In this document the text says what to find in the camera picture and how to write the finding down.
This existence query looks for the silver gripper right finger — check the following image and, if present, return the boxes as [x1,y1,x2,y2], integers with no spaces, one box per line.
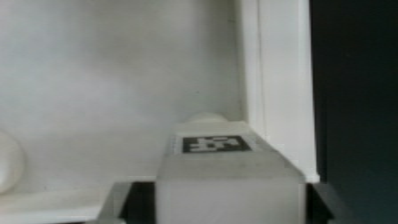
[306,183,356,224]

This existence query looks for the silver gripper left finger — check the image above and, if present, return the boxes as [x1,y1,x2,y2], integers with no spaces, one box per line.
[97,181,157,224]

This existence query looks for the white table leg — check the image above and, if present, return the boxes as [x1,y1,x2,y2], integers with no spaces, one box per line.
[157,113,306,224]

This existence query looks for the white square table top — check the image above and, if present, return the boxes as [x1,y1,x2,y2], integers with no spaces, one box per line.
[0,0,321,224]

